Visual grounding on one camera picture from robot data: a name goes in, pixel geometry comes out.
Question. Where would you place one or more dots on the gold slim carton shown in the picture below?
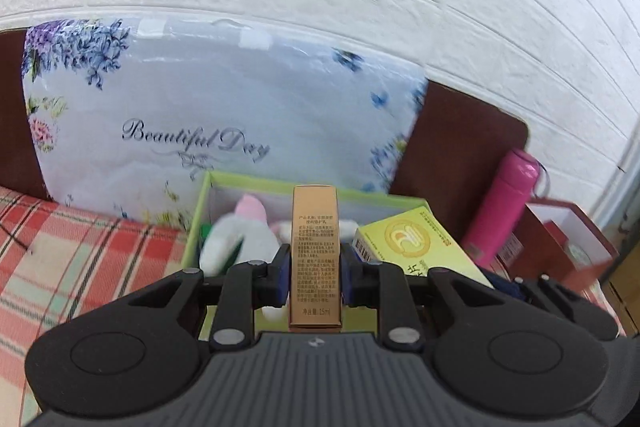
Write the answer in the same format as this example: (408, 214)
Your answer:
(315, 257)

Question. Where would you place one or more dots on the white plush toy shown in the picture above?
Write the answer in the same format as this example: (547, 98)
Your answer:
(255, 219)

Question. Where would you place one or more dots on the floral packaged pillow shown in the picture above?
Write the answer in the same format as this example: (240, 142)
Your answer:
(225, 97)

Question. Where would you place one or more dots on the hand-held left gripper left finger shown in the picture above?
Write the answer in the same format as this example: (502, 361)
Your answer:
(281, 274)

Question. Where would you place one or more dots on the white glove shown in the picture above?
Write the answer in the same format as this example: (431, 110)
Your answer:
(220, 244)

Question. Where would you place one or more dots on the brown cardboard box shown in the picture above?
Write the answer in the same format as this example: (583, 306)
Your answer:
(537, 257)

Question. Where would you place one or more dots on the pink thermos bottle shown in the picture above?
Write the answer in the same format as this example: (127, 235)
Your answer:
(500, 202)

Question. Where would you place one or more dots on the light green cardboard box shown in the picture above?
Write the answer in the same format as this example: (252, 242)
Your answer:
(192, 237)

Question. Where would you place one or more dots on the yellow-green carton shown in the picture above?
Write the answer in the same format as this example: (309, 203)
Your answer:
(415, 242)

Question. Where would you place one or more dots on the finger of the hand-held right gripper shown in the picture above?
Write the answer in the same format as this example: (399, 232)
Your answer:
(555, 294)

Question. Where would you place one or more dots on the brown headboard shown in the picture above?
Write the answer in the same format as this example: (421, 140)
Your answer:
(460, 142)

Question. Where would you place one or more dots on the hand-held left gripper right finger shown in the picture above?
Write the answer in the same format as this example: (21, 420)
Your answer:
(348, 279)

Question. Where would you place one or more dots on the plaid blanket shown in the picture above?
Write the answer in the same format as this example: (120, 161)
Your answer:
(75, 257)

